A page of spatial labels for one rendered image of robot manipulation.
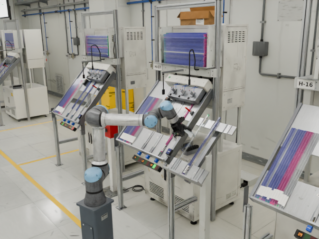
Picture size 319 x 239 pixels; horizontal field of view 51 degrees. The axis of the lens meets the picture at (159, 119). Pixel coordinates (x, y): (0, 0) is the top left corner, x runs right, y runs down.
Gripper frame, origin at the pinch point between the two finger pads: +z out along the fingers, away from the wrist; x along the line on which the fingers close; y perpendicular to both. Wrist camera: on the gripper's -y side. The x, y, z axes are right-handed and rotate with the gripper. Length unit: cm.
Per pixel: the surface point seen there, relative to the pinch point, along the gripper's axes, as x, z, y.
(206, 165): 9.0, 20.3, 10.0
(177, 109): -16, 8, -47
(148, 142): -43, 15, -22
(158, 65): -35, -12, -96
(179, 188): -35, 67, -12
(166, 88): -31, 4, -78
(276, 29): 69, 41, -196
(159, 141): -31.3, 14.5, -19.2
